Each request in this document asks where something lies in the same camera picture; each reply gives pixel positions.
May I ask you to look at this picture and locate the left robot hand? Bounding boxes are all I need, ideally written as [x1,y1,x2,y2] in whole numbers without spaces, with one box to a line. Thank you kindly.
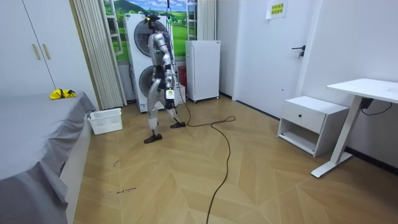
[164,88,177,110]

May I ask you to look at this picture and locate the robot legs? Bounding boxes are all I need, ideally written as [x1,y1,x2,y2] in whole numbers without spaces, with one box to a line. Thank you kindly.
[143,77,187,144]

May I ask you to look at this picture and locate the white washing machine tower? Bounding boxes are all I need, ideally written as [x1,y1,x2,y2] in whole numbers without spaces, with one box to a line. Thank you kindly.
[123,12,187,113]

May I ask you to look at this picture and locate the white fridge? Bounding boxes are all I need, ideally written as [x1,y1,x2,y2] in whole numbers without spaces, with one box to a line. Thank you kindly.
[185,39,222,104]

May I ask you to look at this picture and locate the robot body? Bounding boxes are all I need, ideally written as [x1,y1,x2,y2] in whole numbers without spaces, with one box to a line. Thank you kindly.
[144,12,175,90]

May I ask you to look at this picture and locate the white plastic laundry basket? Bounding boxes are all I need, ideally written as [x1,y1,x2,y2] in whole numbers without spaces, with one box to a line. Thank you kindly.
[87,107,124,136]

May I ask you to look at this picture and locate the beige pleated curtain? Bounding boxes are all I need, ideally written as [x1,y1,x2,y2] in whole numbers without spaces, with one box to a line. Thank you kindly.
[197,0,218,42]
[71,0,128,111]

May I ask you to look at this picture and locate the white door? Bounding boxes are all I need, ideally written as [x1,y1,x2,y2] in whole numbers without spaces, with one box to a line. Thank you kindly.
[232,0,315,121]

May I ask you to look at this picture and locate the white paper sign, yellow labels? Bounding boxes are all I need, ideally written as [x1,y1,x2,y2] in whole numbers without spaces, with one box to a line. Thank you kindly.
[265,0,289,21]

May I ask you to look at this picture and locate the white nightstand with drawer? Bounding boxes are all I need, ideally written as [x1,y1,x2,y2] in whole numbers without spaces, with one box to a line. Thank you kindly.
[277,95,350,158]

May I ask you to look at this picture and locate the grey bed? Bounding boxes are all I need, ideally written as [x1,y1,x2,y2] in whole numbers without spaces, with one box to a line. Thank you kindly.
[0,90,97,224]

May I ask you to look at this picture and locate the white wardrobe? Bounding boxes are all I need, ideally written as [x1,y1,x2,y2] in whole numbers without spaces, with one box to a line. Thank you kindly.
[0,0,100,110]

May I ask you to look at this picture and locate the white desk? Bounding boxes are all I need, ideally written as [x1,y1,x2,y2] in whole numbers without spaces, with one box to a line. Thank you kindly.
[310,78,398,179]

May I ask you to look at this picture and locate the black power adapter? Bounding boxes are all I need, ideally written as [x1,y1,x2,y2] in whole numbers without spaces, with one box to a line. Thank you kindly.
[359,97,375,110]

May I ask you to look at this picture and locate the green landscape wall poster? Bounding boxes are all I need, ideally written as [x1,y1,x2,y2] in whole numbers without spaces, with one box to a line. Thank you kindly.
[103,0,198,62]

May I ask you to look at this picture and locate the cable bundle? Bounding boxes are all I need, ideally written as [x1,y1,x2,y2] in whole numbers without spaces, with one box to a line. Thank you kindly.
[165,0,174,26]

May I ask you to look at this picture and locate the black floor cable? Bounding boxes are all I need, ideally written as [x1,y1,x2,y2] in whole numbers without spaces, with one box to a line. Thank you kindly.
[175,83,237,224]

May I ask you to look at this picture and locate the yellow bag with black strap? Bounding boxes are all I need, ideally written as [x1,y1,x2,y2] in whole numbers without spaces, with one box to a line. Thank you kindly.
[49,88,76,101]

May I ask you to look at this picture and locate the black door handle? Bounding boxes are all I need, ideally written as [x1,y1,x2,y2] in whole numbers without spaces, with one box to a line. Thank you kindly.
[291,45,307,60]

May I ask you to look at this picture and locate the black desk cable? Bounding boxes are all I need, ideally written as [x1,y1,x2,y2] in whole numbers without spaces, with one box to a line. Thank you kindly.
[361,102,394,117]

